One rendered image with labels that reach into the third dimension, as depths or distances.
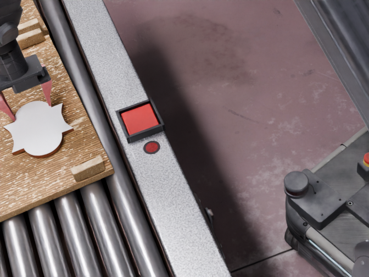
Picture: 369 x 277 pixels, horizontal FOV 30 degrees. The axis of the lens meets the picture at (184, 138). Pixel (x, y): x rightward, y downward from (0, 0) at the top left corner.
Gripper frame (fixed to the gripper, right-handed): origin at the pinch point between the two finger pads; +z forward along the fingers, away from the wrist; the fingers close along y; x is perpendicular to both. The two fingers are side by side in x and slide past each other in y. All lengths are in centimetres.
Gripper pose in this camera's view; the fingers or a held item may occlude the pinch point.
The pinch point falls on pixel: (31, 110)
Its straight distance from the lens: 135.7
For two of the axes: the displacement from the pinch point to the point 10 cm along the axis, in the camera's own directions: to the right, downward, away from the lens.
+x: 3.7, 5.4, -7.5
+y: -9.1, 3.9, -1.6
